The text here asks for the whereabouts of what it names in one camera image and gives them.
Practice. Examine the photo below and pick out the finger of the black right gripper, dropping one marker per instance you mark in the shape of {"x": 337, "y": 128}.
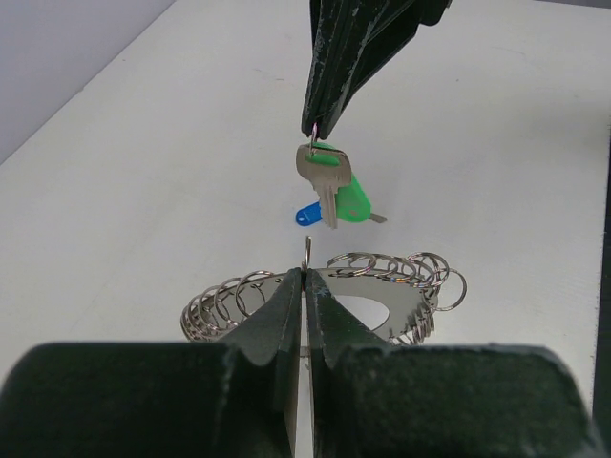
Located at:
{"x": 342, "y": 60}
{"x": 399, "y": 23}

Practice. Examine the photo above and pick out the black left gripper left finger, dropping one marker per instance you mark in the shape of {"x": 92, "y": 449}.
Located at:
{"x": 236, "y": 397}

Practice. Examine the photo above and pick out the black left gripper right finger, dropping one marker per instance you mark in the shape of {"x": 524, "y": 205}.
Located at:
{"x": 373, "y": 399}

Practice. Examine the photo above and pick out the silver key with green tag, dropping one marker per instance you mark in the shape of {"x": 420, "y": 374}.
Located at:
{"x": 329, "y": 172}

